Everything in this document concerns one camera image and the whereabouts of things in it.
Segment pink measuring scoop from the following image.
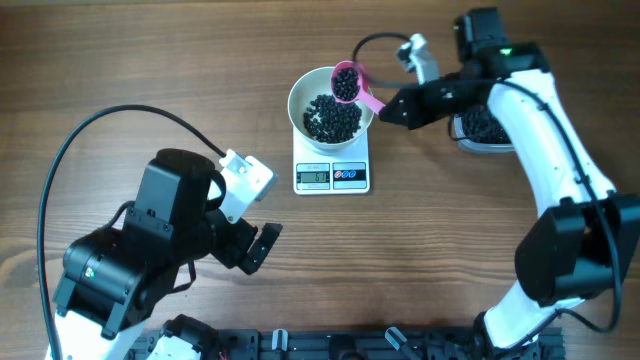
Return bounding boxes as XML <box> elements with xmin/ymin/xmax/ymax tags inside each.
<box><xmin>330</xmin><ymin>60</ymin><xmax>384</xmax><ymax>114</ymax></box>

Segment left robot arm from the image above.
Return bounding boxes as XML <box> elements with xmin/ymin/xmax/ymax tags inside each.
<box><xmin>48</xmin><ymin>148</ymin><xmax>282</xmax><ymax>359</ymax></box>

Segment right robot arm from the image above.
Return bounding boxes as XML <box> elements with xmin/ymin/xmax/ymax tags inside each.
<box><xmin>380</xmin><ymin>8</ymin><xmax>639</xmax><ymax>359</ymax></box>

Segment black beans in bowl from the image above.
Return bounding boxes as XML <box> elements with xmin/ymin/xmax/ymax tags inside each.
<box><xmin>303</xmin><ymin>95</ymin><xmax>362</xmax><ymax>144</ymax></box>

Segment white bowl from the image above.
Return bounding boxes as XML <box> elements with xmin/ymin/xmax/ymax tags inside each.
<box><xmin>287</xmin><ymin>66</ymin><xmax>375</xmax><ymax>152</ymax></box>

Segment white digital kitchen scale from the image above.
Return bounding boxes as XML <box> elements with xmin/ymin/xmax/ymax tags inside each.
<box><xmin>293</xmin><ymin>133</ymin><xmax>371</xmax><ymax>196</ymax></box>

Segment clear plastic container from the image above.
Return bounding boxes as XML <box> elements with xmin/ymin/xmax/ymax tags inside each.
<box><xmin>448</xmin><ymin>114</ymin><xmax>514</xmax><ymax>154</ymax></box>

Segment right black cable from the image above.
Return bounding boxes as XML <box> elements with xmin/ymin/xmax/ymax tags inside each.
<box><xmin>351</xmin><ymin>32</ymin><xmax>624</xmax><ymax>346</ymax></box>

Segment black cable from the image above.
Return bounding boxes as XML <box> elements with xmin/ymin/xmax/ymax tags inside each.
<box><xmin>37</xmin><ymin>103</ymin><xmax>229</xmax><ymax>360</ymax></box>
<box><xmin>351</xmin><ymin>32</ymin><xmax>624</xmax><ymax>346</ymax></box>

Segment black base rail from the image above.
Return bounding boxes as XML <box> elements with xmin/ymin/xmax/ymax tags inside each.
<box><xmin>124</xmin><ymin>312</ymin><xmax>566</xmax><ymax>360</ymax></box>

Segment left black cable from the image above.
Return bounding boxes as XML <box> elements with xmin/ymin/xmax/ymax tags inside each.
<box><xmin>37</xmin><ymin>103</ymin><xmax>229</xmax><ymax>360</ymax></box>

